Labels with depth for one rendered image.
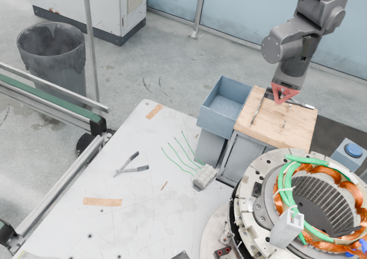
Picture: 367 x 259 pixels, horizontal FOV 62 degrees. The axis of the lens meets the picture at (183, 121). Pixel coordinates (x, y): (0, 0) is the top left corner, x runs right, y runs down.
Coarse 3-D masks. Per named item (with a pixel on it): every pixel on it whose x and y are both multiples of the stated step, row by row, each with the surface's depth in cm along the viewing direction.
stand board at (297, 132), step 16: (256, 96) 90; (272, 112) 86; (288, 112) 87; (304, 112) 88; (240, 128) 82; (256, 128) 81; (272, 128) 82; (288, 128) 83; (304, 128) 83; (272, 144) 80; (288, 144) 79; (304, 144) 79
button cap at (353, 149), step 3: (348, 144) 84; (351, 144) 84; (354, 144) 85; (348, 147) 84; (351, 147) 84; (354, 147) 84; (357, 147) 84; (348, 150) 83; (351, 150) 83; (354, 150) 83; (357, 150) 83; (360, 150) 83; (351, 153) 83; (354, 153) 82; (357, 153) 82; (360, 153) 83
